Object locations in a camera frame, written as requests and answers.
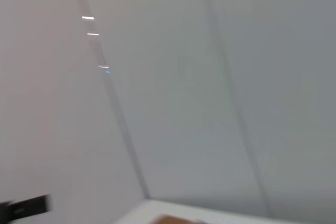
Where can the brown cardboard box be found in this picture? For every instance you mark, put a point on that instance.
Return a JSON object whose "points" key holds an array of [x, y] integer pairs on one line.
{"points": [[181, 220]]}

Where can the black rectangular block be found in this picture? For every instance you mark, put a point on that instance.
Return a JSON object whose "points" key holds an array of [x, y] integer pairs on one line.
{"points": [[26, 208]]}

